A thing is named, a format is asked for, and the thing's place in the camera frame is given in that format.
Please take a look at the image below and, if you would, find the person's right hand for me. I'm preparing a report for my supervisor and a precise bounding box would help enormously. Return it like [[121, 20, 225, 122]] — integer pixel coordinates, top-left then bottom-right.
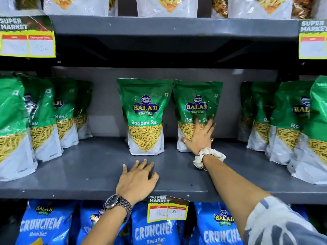
[[181, 114, 217, 156]]

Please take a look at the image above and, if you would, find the person's left hand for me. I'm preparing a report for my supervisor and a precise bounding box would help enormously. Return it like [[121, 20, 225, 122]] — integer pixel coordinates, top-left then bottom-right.
[[116, 159, 159, 203]]

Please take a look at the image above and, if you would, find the green snack pouch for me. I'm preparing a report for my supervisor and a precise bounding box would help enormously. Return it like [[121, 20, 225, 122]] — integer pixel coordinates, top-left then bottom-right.
[[173, 79, 224, 153]]

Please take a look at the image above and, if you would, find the person's left forearm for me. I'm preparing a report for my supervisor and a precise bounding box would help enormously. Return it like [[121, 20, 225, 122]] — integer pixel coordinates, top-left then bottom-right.
[[81, 205, 130, 245]]

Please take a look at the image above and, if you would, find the person's right forearm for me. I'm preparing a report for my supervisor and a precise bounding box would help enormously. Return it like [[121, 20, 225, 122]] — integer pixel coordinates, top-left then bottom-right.
[[201, 154, 268, 240]]

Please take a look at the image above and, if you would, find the white scrunchie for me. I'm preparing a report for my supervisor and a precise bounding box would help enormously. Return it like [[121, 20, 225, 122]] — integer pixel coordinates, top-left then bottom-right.
[[193, 147, 227, 171]]

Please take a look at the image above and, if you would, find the silver wristwatch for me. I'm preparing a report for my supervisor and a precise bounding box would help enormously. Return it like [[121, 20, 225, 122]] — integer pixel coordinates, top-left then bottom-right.
[[103, 194, 133, 223]]

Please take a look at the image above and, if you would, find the yellow green price label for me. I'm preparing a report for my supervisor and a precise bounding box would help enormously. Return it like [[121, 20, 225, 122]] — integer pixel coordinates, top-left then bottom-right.
[[298, 19, 327, 60], [147, 195, 190, 224], [0, 15, 56, 58]]

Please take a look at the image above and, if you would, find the grey metal shelf board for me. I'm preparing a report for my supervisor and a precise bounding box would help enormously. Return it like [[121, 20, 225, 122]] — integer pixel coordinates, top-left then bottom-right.
[[0, 136, 327, 205], [0, 10, 327, 63]]

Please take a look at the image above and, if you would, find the row of green snack packets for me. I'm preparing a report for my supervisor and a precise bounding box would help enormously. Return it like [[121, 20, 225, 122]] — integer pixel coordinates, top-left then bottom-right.
[[0, 72, 327, 185]]

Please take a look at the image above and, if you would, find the blue snack packet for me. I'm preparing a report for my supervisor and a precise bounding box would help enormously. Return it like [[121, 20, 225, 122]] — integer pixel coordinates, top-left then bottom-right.
[[194, 202, 244, 245], [76, 201, 128, 245], [131, 201, 185, 245], [291, 205, 310, 222], [15, 200, 78, 245]]

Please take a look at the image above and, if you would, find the grey shelf back panel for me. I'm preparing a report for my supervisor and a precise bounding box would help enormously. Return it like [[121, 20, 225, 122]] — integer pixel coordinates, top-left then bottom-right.
[[51, 66, 278, 138]]

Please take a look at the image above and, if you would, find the white grey patterned sleeve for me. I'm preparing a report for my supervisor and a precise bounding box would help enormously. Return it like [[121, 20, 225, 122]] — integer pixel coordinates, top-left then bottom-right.
[[243, 196, 327, 245]]

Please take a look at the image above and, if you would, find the clear snack packet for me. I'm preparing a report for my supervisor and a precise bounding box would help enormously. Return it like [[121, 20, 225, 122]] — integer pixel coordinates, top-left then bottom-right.
[[15, 0, 43, 11], [108, 0, 119, 17], [291, 0, 314, 20], [211, 0, 228, 19]]

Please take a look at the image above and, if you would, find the white snack packet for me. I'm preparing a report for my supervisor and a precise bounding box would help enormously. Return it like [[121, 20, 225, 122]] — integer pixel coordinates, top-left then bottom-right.
[[312, 0, 327, 20], [43, 0, 110, 16], [136, 0, 199, 18], [0, 0, 16, 12], [228, 0, 294, 20]]

